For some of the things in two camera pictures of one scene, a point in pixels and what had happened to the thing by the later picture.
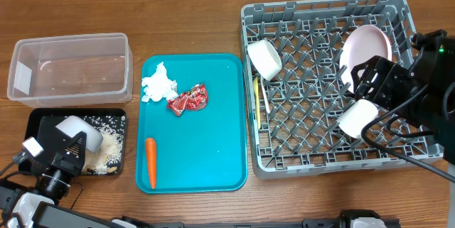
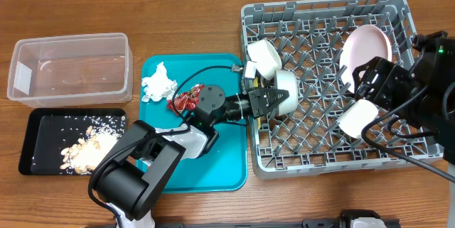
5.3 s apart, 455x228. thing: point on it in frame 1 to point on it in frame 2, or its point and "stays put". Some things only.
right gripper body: [391, 88] stays put
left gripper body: [61, 165] to [242, 105]
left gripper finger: [51, 140] to [276, 95]
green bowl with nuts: [265, 58] stays put
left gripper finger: [75, 152] to [269, 107]
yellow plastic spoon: [255, 82] stays put
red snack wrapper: [193, 100] stays put
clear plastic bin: [71, 70] stays put
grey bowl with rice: [73, 125] to [286, 79]
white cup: [352, 121] stays put
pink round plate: [365, 42] stays put
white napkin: [158, 85] stays put
